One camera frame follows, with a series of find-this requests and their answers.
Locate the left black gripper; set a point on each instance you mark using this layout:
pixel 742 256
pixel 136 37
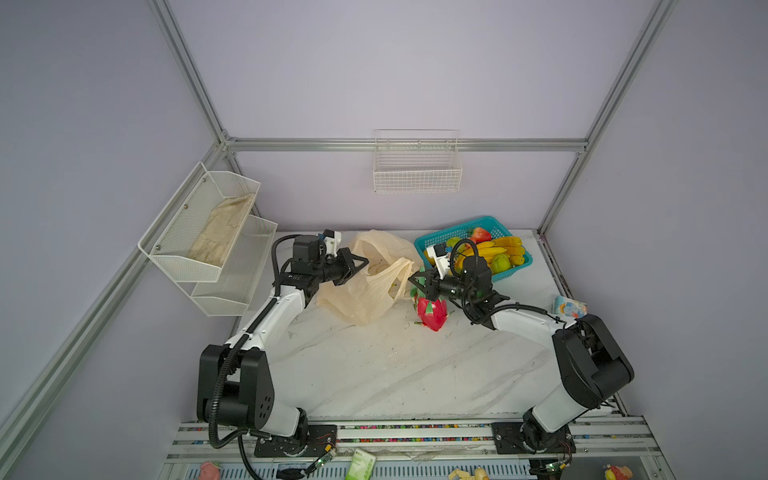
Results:
pixel 349 269

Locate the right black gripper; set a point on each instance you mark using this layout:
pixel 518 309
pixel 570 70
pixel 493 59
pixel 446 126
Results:
pixel 432 282

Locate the pink fake dragon fruit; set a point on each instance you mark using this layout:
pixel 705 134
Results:
pixel 432 314

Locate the cream banana print plastic bag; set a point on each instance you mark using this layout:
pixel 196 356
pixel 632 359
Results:
pixel 372 292

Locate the teal plastic fruit basket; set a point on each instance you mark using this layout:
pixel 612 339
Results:
pixel 463 231

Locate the red fake strawberry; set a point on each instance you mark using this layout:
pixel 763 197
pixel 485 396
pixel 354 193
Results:
pixel 479 235

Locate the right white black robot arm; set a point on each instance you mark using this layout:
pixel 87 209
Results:
pixel 591 364

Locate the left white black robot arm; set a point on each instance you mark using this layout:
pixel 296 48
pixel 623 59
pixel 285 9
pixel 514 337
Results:
pixel 236 395

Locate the green fake apple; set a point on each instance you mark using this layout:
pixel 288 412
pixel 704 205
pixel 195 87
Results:
pixel 453 241

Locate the green fake pear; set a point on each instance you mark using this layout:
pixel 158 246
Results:
pixel 500 263

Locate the yellow fake banana bunch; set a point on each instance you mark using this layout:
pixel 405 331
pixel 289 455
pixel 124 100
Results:
pixel 510 245

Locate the lower white mesh shelf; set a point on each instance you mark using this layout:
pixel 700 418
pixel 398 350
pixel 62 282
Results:
pixel 232 293

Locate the white mesh shelf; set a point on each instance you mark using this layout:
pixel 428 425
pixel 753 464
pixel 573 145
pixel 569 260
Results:
pixel 167 241
pixel 232 293

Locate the colourful tissue pack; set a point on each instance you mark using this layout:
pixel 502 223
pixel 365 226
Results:
pixel 564 307

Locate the beige cloth in shelf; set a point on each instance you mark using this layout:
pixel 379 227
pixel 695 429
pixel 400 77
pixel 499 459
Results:
pixel 213 244

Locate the upper white mesh shelf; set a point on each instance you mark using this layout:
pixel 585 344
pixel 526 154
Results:
pixel 167 241

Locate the green white packet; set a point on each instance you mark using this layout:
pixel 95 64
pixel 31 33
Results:
pixel 361 466

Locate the red yellow toy figure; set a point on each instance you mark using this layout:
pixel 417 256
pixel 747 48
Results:
pixel 615 472

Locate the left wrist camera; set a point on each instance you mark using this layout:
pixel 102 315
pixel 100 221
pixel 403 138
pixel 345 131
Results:
pixel 332 240

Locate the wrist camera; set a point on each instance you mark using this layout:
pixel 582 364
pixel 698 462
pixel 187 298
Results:
pixel 439 255
pixel 332 240

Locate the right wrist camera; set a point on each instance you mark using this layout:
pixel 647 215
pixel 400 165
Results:
pixel 439 255

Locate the white wire wall basket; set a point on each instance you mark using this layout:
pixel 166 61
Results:
pixel 416 172

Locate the aluminium frame back bar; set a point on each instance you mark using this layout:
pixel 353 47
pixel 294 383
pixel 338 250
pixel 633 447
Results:
pixel 373 144

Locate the beige toy below rail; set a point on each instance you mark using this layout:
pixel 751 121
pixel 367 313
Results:
pixel 476 474

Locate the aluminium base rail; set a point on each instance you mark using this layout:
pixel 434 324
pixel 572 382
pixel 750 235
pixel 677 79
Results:
pixel 441 449

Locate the pink toy below rail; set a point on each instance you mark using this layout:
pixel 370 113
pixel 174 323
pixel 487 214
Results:
pixel 209 471

